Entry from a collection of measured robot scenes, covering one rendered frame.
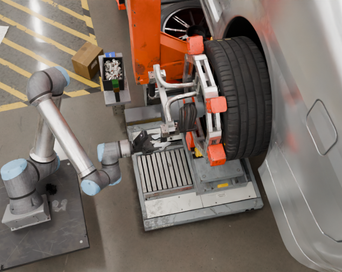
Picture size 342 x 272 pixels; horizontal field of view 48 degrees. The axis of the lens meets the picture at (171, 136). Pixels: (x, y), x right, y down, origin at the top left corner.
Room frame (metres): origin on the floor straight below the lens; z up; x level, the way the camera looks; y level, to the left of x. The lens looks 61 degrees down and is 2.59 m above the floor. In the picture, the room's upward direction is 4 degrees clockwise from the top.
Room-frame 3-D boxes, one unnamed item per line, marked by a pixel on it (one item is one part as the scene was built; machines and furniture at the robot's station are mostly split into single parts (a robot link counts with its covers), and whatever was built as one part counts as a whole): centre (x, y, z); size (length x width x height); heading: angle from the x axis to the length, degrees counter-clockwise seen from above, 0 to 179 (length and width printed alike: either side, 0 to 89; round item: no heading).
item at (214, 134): (1.19, -0.15, 0.85); 0.54 x 0.07 x 0.54; 15
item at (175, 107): (1.17, -0.08, 0.85); 0.21 x 0.14 x 0.14; 105
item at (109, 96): (1.63, 0.42, 0.44); 0.43 x 0.17 x 0.03; 15
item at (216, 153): (0.88, -0.23, 0.85); 0.09 x 0.08 x 0.07; 15
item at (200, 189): (1.23, -0.31, 0.13); 0.50 x 0.36 x 0.10; 15
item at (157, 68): (1.25, 0.00, 1.03); 0.19 x 0.18 x 0.11; 105
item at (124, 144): (0.90, 0.23, 0.81); 0.10 x 0.05 x 0.09; 15
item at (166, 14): (2.08, -0.14, 0.39); 0.66 x 0.66 x 0.24
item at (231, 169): (1.23, -0.31, 0.32); 0.40 x 0.30 x 0.28; 15
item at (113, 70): (1.62, 0.42, 0.51); 0.20 x 0.14 x 0.13; 7
